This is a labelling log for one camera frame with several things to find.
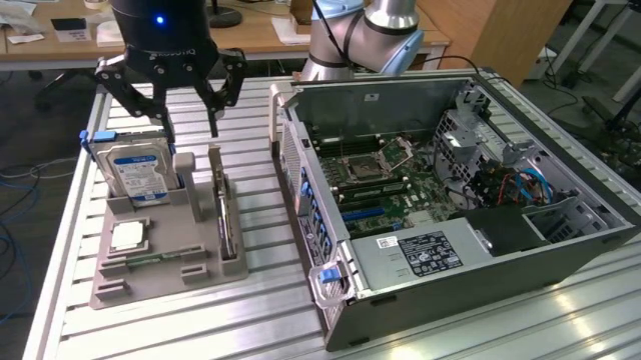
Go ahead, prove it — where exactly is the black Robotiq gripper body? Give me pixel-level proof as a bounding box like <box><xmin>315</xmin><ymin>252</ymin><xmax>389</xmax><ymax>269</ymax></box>
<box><xmin>110</xmin><ymin>0</ymin><xmax>224</xmax><ymax>91</ymax></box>

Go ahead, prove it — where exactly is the green graphics card black fan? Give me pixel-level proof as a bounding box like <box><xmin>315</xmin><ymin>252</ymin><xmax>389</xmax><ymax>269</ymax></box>
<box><xmin>207</xmin><ymin>143</ymin><xmax>240</xmax><ymax>263</ymax></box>

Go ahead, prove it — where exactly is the white box with tape roll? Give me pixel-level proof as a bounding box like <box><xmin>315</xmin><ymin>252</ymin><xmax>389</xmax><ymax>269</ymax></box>
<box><xmin>95</xmin><ymin>20</ymin><xmax>127</xmax><ymax>48</ymax></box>

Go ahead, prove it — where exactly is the black round lamp base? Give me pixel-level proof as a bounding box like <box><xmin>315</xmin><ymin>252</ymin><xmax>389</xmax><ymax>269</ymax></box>
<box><xmin>207</xmin><ymin>0</ymin><xmax>244</xmax><ymax>29</ymax></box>

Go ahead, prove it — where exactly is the black office chair base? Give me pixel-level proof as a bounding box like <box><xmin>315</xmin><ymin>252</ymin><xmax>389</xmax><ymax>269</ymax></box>
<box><xmin>28</xmin><ymin>69</ymin><xmax>103</xmax><ymax>112</ymax></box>

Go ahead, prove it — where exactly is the white paper stack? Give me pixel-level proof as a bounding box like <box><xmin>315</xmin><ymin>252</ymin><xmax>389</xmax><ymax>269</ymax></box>
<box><xmin>271</xmin><ymin>16</ymin><xmax>313</xmax><ymax>46</ymax></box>

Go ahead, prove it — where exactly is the black and white box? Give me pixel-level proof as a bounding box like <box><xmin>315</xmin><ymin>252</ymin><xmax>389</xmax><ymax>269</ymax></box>
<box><xmin>49</xmin><ymin>17</ymin><xmax>95</xmax><ymax>44</ymax></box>

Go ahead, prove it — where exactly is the hard disk in blue caddy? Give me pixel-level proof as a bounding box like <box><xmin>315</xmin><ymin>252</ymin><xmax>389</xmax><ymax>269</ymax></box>
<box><xmin>77</xmin><ymin>129</ymin><xmax>176</xmax><ymax>208</ymax></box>

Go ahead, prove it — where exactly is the wooden desk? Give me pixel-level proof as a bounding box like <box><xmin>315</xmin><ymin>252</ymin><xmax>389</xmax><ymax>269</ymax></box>
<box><xmin>0</xmin><ymin>0</ymin><xmax>451</xmax><ymax>72</ymax></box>

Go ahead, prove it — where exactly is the cardboard box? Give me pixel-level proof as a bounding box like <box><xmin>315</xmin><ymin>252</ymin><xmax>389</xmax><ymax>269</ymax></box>
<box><xmin>290</xmin><ymin>0</ymin><xmax>318</xmax><ymax>37</ymax></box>

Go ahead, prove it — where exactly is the CPU socket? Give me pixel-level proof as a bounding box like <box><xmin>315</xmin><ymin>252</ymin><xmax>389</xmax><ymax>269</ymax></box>
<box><xmin>346</xmin><ymin>154</ymin><xmax>387</xmax><ymax>182</ymax></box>

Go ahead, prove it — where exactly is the grey plastic parts rack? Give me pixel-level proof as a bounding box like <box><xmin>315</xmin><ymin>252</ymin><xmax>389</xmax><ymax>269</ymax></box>
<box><xmin>88</xmin><ymin>151</ymin><xmax>251</xmax><ymax>311</ymax></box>

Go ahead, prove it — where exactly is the silver CPU chip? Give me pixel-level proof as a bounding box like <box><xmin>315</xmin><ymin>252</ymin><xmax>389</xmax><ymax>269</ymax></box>
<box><xmin>110</xmin><ymin>221</ymin><xmax>147</xmax><ymax>251</ymax></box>

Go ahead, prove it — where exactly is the metal socket cover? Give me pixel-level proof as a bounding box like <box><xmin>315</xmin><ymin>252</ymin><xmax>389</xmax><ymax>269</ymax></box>
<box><xmin>378</xmin><ymin>136</ymin><xmax>415</xmax><ymax>170</ymax></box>

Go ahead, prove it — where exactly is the installed green RAM stick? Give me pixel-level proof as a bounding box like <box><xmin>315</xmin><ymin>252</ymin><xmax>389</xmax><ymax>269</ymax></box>
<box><xmin>335</xmin><ymin>179</ymin><xmax>410</xmax><ymax>200</ymax></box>

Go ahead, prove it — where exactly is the blue expansion slot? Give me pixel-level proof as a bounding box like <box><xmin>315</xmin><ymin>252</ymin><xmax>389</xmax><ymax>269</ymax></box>
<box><xmin>342</xmin><ymin>207</ymin><xmax>385</xmax><ymax>223</ymax></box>

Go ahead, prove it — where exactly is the green motherboard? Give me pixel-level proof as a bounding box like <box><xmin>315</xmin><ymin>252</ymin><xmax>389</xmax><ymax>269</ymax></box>
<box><xmin>307</xmin><ymin>129</ymin><xmax>467</xmax><ymax>240</ymax></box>

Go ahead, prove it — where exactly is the metal disk bay cage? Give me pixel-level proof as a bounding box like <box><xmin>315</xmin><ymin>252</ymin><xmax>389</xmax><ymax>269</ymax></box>
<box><xmin>433</xmin><ymin>108</ymin><xmax>502</xmax><ymax>182</ymax></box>

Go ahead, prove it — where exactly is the wooden cabinet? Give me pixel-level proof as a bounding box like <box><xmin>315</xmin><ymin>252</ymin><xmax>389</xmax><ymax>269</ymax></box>
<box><xmin>414</xmin><ymin>0</ymin><xmax>576</xmax><ymax>88</ymax></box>

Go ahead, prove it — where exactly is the grey power supply unit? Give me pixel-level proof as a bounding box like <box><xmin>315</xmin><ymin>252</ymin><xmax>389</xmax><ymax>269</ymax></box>
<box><xmin>350</xmin><ymin>218</ymin><xmax>495</xmax><ymax>292</ymax></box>

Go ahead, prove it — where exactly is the black open PC case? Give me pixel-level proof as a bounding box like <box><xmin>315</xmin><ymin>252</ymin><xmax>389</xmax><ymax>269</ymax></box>
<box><xmin>270</xmin><ymin>67</ymin><xmax>641</xmax><ymax>353</ymax></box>

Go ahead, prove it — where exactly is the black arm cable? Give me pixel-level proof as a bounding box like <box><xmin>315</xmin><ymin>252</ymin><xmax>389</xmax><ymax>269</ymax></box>
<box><xmin>313</xmin><ymin>0</ymin><xmax>353</xmax><ymax>69</ymax></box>

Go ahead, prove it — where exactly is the white floor cable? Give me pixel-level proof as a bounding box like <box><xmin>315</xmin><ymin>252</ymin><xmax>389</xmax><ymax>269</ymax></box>
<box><xmin>0</xmin><ymin>157</ymin><xmax>77</xmax><ymax>180</ymax></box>

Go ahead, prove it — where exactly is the black cable behind case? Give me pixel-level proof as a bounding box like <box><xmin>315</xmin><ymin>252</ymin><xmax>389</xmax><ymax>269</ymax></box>
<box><xmin>413</xmin><ymin>55</ymin><xmax>507</xmax><ymax>83</ymax></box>

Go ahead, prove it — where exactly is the blue floor cable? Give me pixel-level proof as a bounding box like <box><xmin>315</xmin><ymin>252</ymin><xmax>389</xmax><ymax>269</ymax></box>
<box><xmin>0</xmin><ymin>179</ymin><xmax>37</xmax><ymax>324</ymax></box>

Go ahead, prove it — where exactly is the red wire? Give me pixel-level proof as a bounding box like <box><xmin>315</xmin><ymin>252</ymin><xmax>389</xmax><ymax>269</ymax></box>
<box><xmin>494</xmin><ymin>173</ymin><xmax>524</xmax><ymax>206</ymax></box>

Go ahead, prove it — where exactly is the blue wire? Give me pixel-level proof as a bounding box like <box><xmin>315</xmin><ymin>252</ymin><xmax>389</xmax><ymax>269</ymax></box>
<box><xmin>514</xmin><ymin>169</ymin><xmax>556</xmax><ymax>206</ymax></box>

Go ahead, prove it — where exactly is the white desk frame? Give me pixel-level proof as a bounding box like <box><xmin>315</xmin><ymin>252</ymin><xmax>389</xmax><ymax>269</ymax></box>
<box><xmin>544</xmin><ymin>0</ymin><xmax>641</xmax><ymax>103</ymax></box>

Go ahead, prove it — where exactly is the metal drive bracket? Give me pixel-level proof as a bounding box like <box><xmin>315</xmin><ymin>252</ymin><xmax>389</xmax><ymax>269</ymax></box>
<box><xmin>520</xmin><ymin>190</ymin><xmax>628</xmax><ymax>245</ymax></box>

